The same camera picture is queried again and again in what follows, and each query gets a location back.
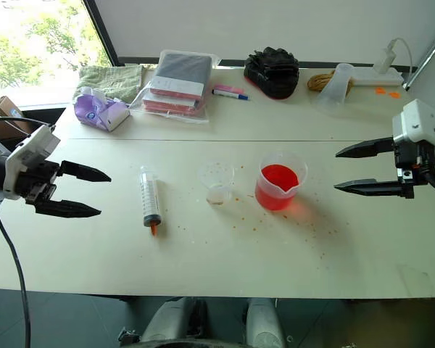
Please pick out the white plug adapter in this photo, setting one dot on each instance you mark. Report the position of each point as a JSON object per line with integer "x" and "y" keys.
{"x": 386, "y": 54}

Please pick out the beaker with red liquid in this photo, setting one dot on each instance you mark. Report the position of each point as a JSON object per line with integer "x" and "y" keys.
{"x": 277, "y": 185}

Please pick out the black crumpled glove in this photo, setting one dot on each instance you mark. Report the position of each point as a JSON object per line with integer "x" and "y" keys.
{"x": 273, "y": 72}

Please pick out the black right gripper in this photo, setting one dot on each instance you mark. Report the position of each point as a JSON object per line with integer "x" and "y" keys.
{"x": 415, "y": 159}

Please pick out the white power strip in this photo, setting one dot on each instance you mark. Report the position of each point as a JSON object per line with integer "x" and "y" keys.
{"x": 378, "y": 78}

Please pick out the brown cardboard box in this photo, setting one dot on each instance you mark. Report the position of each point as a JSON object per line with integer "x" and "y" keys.
{"x": 7, "y": 117}

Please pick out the small orange cap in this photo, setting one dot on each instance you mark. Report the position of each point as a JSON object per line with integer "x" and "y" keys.
{"x": 380, "y": 90}
{"x": 394, "y": 95}

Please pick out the pink book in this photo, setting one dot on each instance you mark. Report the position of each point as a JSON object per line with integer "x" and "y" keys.
{"x": 170, "y": 105}

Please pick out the black window frame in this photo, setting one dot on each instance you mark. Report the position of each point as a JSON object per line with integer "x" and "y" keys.
{"x": 101, "y": 32}

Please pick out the green towel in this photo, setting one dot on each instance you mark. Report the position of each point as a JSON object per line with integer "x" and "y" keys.
{"x": 110, "y": 81}

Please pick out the bagged stack of notebooks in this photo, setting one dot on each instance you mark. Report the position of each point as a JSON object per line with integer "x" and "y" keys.
{"x": 203, "y": 112}

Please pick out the small clear plastic cup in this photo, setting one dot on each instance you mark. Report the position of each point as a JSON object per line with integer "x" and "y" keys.
{"x": 216, "y": 181}

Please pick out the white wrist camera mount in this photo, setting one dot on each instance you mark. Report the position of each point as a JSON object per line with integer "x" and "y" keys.
{"x": 417, "y": 121}
{"x": 29, "y": 152}

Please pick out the metal corner pole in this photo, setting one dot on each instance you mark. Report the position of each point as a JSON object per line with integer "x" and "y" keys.
{"x": 426, "y": 58}

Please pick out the purple tissue pack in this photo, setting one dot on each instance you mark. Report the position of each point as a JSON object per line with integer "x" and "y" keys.
{"x": 99, "y": 112}

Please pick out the clear syringe with orange tip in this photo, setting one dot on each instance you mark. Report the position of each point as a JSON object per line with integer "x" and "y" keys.
{"x": 150, "y": 197}

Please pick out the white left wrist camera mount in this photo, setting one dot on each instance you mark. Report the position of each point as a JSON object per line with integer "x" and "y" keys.
{"x": 29, "y": 152}

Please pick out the grey notebook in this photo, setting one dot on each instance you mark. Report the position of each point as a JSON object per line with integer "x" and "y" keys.
{"x": 183, "y": 70}

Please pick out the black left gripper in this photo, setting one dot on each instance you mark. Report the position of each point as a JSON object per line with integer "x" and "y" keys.
{"x": 36, "y": 183}

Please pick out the pink highlighter pen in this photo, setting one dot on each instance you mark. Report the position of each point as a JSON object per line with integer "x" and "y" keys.
{"x": 229, "y": 88}

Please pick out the clear plastic funnel cup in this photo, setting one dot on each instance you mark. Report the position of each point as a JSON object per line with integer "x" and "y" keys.
{"x": 333, "y": 90}

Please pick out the grey rounded robot leg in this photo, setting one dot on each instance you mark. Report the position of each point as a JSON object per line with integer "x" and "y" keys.
{"x": 174, "y": 320}
{"x": 264, "y": 322}

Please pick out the blue-capped marker pen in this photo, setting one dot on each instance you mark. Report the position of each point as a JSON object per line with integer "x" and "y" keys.
{"x": 232, "y": 94}

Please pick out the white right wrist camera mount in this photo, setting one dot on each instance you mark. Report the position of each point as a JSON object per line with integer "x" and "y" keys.
{"x": 417, "y": 121}

